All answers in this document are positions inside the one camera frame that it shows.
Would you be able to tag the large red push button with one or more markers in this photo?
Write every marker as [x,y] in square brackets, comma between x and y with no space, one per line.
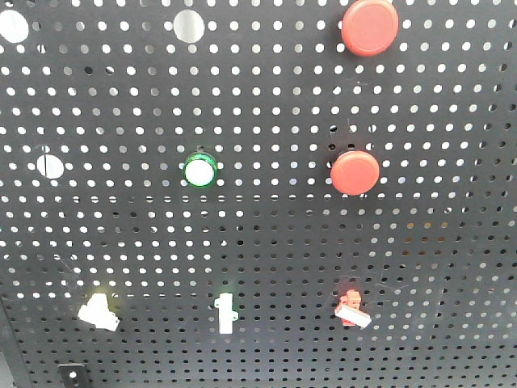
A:
[369,27]

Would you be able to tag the small red push button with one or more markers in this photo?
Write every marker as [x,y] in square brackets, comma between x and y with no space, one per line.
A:
[354,173]

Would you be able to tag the black perforated pegboard panel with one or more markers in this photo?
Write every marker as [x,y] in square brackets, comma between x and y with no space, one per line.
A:
[104,101]

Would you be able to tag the green ringed white button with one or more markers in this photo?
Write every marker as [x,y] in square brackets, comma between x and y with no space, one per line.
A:
[200,169]

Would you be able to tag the yellow toggle switch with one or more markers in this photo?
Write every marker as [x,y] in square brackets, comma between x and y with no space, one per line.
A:
[96,312]

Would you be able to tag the white green toggle switch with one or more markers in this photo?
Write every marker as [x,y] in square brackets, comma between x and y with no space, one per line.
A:
[226,314]

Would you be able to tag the red toggle switch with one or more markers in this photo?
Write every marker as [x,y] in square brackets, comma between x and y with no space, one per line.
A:
[348,310]

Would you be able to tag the black clamp bracket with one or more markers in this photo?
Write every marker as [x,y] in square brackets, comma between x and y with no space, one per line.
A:
[74,375]

